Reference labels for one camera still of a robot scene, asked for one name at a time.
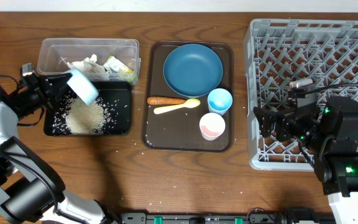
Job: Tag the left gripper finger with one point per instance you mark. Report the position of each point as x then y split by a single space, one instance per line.
57 82
54 95

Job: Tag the black waste tray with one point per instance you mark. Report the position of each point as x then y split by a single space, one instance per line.
117 121

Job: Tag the grey dishwasher rack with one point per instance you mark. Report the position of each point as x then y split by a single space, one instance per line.
280 51

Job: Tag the clear plastic bin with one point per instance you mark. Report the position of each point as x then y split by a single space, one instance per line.
56 52

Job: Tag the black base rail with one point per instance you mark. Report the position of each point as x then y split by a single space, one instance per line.
296 216

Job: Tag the dark brown serving tray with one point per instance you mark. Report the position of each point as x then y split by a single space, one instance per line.
179 129

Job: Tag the pile of rice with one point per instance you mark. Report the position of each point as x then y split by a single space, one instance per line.
84 118

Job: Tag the pink cup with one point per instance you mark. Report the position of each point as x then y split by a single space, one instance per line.
212 125

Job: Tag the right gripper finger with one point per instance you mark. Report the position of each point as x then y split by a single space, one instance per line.
261 113
267 125

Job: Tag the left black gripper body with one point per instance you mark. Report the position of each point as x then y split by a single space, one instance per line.
32 100

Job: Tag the dark blue plate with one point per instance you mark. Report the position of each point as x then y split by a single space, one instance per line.
193 70

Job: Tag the light blue cup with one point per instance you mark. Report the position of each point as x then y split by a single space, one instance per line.
219 101

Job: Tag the yellow plastic spoon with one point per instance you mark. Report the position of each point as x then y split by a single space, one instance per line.
190 103

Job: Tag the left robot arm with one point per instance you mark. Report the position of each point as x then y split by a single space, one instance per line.
30 189

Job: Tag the orange carrot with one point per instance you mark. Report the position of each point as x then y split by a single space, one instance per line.
161 100

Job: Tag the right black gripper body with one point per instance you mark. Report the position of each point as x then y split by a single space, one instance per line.
290 128

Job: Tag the light blue bowl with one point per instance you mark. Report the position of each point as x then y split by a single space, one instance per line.
84 89

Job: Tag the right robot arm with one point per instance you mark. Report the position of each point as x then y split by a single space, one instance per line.
332 135

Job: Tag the white tissue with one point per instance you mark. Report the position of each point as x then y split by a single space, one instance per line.
88 65

